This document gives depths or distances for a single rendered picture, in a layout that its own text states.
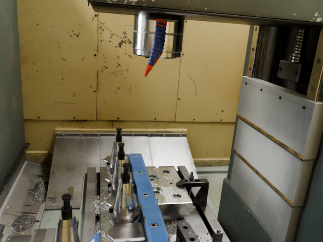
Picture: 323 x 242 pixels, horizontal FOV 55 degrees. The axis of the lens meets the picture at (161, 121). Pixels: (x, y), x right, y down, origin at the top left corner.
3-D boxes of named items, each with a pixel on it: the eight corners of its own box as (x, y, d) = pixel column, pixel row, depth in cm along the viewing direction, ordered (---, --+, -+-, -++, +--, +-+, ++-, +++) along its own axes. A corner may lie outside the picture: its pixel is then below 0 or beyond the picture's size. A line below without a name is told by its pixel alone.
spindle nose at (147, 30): (189, 59, 94) (193, 18, 90) (138, 57, 89) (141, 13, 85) (172, 54, 108) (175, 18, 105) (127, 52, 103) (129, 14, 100)
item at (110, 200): (106, 210, 66) (106, 206, 65) (105, 197, 71) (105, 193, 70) (139, 208, 67) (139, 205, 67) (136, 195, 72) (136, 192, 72)
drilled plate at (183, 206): (128, 217, 108) (129, 205, 107) (122, 178, 135) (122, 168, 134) (191, 214, 113) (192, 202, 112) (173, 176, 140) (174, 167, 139)
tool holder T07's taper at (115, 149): (126, 167, 82) (127, 144, 80) (109, 167, 81) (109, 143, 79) (126, 160, 86) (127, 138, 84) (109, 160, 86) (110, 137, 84)
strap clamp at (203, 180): (175, 207, 124) (178, 174, 119) (173, 202, 127) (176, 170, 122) (206, 206, 126) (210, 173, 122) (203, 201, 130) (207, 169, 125)
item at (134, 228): (107, 245, 55) (107, 241, 55) (106, 226, 60) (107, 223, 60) (146, 242, 57) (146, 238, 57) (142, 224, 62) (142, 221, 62)
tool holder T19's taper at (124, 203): (136, 215, 62) (137, 186, 60) (113, 217, 61) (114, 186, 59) (133, 203, 66) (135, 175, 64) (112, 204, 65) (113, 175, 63)
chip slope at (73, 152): (39, 231, 146) (36, 182, 138) (56, 168, 209) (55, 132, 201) (215, 221, 164) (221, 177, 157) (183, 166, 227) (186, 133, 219)
